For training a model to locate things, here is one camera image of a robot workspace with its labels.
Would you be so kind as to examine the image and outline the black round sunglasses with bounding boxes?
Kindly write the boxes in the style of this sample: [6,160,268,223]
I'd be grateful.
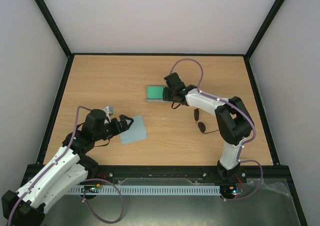
[193,108,219,134]

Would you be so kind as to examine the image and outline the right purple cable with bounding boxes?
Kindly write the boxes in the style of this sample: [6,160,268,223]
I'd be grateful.
[171,58,265,202]

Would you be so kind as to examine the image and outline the grey felt glasses case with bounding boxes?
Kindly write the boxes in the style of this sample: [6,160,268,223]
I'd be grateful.
[146,86,173,103]

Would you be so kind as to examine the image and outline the clear plastic sheet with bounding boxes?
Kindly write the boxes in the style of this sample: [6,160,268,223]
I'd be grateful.
[42,179,300,225]

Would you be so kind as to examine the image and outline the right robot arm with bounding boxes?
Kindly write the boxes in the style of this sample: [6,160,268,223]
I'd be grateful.
[163,73,256,182]

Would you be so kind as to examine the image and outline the black cage frame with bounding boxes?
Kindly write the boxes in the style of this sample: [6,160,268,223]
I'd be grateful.
[22,0,308,225]

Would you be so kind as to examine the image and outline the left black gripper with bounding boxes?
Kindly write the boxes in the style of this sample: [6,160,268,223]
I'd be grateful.
[94,114,134,141]

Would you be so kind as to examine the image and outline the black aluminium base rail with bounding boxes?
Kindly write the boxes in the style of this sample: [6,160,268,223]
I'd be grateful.
[21,164,293,186]

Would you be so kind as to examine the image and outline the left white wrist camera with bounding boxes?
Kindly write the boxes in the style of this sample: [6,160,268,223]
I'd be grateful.
[103,105,114,116]

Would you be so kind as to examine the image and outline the purple cable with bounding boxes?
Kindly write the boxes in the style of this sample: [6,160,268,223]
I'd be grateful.
[171,58,265,202]
[6,106,126,226]

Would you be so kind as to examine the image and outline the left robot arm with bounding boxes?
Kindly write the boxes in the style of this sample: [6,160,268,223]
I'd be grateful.
[1,107,134,225]

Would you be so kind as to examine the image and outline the light blue slotted cable duct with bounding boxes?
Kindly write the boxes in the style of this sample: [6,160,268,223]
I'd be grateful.
[66,185,221,196]

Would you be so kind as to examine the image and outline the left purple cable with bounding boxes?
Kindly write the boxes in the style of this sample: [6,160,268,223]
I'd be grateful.
[6,106,126,226]

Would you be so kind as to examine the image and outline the light blue cleaning cloth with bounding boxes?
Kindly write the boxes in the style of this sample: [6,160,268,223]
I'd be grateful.
[120,115,148,144]

